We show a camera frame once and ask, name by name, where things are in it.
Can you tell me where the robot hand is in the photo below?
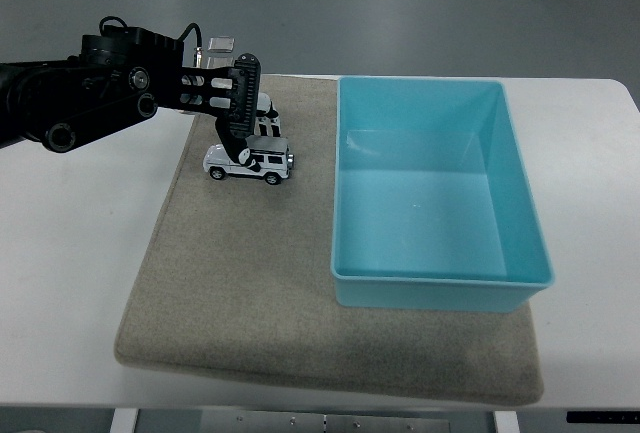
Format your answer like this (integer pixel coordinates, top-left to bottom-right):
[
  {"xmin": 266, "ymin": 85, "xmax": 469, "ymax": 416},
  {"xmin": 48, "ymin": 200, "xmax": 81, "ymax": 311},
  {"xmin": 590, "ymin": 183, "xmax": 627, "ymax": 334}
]
[{"xmin": 209, "ymin": 52, "xmax": 282, "ymax": 174}]

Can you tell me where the white toy car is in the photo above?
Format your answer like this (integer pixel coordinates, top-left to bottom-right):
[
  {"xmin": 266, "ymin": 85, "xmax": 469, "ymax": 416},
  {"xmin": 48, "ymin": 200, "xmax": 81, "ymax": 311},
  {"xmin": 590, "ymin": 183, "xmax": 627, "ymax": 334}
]
[{"xmin": 202, "ymin": 135, "xmax": 296, "ymax": 186}]

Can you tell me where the blue plastic box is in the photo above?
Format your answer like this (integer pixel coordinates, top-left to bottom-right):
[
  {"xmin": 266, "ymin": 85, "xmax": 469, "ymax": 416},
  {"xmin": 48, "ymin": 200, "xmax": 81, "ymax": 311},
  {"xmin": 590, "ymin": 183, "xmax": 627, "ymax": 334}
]
[{"xmin": 329, "ymin": 75, "xmax": 556, "ymax": 314}]

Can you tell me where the beige fabric mat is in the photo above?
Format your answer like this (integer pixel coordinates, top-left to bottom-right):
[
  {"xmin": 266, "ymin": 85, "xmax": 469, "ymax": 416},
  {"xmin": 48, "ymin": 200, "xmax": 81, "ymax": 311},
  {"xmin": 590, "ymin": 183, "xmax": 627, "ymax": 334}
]
[{"xmin": 113, "ymin": 74, "xmax": 545, "ymax": 407}]

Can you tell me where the grey metal plate with screws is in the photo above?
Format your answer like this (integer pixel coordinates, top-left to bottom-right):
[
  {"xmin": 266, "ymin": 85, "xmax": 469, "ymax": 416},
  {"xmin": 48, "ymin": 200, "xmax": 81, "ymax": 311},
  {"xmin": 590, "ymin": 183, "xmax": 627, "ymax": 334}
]
[{"xmin": 199, "ymin": 411, "xmax": 451, "ymax": 433}]

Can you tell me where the white table leg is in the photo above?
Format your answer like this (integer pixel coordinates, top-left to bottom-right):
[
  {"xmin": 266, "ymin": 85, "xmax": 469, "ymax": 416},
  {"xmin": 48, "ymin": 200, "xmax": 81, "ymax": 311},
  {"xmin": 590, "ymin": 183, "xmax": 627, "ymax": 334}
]
[
  {"xmin": 492, "ymin": 410, "xmax": 521, "ymax": 433},
  {"xmin": 109, "ymin": 408, "xmax": 139, "ymax": 433}
]

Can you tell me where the black table control panel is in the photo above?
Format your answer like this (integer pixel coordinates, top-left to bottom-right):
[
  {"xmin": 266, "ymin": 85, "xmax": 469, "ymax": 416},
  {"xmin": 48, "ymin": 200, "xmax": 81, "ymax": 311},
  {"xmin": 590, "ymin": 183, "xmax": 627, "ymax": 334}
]
[{"xmin": 565, "ymin": 410, "xmax": 640, "ymax": 425}]

